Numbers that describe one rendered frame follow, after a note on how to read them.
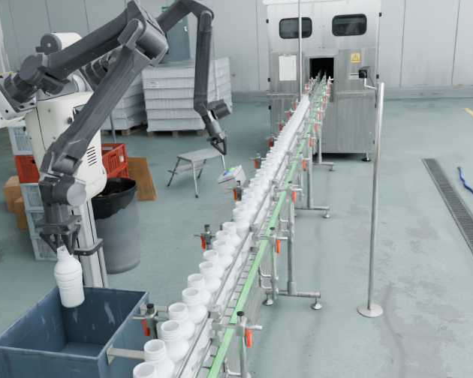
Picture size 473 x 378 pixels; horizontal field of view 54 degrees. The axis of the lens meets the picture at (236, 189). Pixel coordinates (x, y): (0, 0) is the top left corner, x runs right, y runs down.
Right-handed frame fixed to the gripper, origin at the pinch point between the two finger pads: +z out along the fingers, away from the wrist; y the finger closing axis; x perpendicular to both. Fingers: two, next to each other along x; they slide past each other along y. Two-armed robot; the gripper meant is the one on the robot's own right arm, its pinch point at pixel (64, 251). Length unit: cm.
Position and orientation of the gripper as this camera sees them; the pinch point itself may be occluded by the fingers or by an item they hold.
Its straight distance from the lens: 132.0
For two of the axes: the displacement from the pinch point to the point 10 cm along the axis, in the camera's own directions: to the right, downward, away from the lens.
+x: 2.0, -3.3, 9.2
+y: 9.8, 0.0, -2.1
